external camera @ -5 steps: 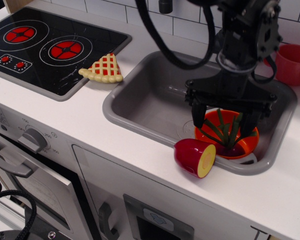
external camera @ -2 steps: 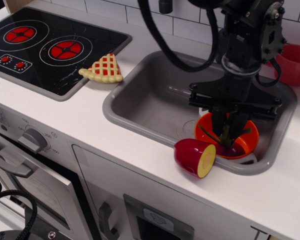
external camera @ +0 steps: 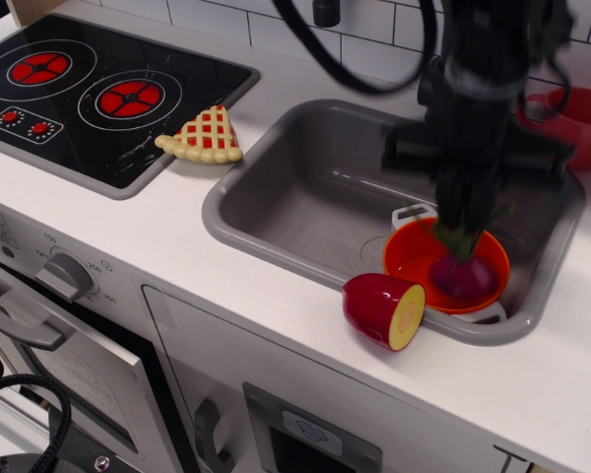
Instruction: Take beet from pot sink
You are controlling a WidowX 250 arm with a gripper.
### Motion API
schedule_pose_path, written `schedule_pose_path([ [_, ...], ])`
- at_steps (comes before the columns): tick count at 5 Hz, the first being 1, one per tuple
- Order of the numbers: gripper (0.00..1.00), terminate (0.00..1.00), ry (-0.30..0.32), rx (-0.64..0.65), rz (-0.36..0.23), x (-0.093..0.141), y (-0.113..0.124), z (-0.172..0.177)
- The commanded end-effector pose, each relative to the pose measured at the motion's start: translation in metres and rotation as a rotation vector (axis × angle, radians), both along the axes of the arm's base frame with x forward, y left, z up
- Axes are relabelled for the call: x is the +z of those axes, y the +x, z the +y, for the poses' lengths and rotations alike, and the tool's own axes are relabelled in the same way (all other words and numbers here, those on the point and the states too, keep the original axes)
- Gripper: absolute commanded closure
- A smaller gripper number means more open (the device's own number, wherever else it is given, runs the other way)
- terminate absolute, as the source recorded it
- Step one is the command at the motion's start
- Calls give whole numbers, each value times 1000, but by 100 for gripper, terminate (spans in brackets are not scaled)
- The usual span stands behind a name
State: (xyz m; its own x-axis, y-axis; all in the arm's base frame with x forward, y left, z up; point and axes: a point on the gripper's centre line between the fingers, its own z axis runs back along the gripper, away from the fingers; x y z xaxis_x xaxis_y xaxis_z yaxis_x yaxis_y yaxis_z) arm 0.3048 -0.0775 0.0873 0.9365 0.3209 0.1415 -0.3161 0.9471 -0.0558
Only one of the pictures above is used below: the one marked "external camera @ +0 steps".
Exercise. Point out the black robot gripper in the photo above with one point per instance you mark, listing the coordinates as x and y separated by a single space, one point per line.
472 149

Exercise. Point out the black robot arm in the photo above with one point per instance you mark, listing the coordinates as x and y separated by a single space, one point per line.
489 47

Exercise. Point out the grey oven knob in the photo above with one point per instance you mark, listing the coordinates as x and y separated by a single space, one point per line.
65 277

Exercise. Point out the red plastic cup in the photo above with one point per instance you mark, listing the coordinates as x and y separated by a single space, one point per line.
571 124

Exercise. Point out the grey cabinet door handle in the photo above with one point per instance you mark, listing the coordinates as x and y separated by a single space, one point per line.
207 418

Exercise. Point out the halved red toy fruit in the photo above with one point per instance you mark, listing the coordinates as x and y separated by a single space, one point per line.
386 310

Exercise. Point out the black sink faucet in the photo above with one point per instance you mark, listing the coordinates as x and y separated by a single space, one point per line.
327 14

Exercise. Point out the black toy stove top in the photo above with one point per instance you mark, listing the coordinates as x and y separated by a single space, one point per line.
87 103

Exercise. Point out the toy oven door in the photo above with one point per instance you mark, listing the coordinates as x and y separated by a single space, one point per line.
112 400

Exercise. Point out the orange toy pot grey handles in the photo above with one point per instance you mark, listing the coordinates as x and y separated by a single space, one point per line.
409 243

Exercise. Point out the purple toy beet green leaves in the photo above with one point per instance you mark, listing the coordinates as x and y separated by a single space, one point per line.
459 271

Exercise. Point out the toy lattice pie slice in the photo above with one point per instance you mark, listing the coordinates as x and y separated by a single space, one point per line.
208 139

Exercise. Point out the grey plastic sink basin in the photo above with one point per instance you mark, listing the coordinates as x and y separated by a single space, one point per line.
315 197

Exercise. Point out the grey dishwasher panel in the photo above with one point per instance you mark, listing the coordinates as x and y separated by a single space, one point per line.
290 439

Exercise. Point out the grey oven door handle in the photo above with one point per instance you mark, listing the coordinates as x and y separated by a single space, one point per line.
12 324

